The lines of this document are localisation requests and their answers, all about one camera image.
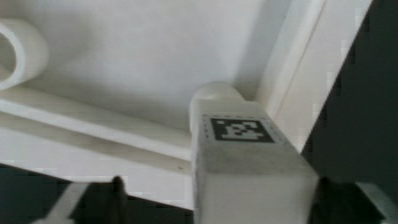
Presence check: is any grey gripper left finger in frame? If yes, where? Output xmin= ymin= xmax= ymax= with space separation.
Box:
xmin=34 ymin=176 xmax=128 ymax=224

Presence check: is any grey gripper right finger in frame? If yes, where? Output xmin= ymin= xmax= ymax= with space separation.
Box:
xmin=314 ymin=177 xmax=398 ymax=224

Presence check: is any white table leg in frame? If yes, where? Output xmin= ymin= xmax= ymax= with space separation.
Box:
xmin=190 ymin=82 xmax=318 ymax=224

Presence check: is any white square table top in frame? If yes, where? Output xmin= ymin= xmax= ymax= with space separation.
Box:
xmin=0 ymin=0 xmax=327 ymax=208

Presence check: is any white L-shaped obstacle fence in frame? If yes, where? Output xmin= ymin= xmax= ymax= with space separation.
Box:
xmin=277 ymin=0 xmax=373 ymax=151

